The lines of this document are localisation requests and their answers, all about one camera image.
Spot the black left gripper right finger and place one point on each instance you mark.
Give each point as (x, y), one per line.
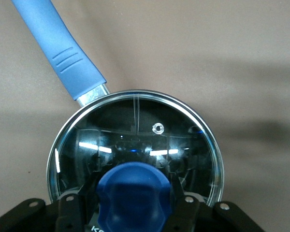
(203, 217)

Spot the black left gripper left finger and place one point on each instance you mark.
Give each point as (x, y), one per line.
(62, 217)

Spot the glass lid with blue knob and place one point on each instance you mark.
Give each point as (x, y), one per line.
(135, 193)

